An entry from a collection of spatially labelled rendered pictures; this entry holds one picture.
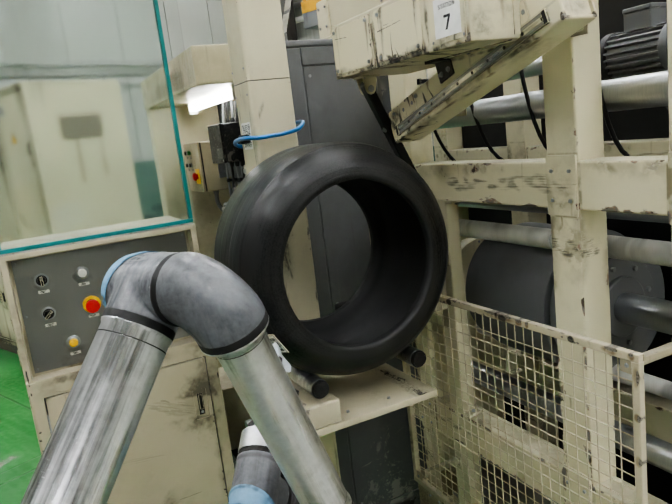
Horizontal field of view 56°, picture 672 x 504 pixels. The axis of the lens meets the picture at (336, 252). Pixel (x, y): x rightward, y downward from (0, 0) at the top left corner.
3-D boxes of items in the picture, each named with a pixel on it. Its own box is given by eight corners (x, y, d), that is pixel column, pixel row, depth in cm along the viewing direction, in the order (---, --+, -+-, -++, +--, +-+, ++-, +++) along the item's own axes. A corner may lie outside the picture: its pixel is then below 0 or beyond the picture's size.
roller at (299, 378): (263, 361, 179) (260, 346, 178) (277, 357, 181) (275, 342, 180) (313, 401, 148) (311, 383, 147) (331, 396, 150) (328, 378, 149)
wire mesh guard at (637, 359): (414, 480, 214) (393, 282, 201) (418, 478, 215) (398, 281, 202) (647, 663, 135) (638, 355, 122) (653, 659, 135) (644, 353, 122)
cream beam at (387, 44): (334, 80, 180) (328, 27, 177) (408, 74, 190) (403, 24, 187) (469, 42, 126) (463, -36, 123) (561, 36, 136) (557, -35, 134)
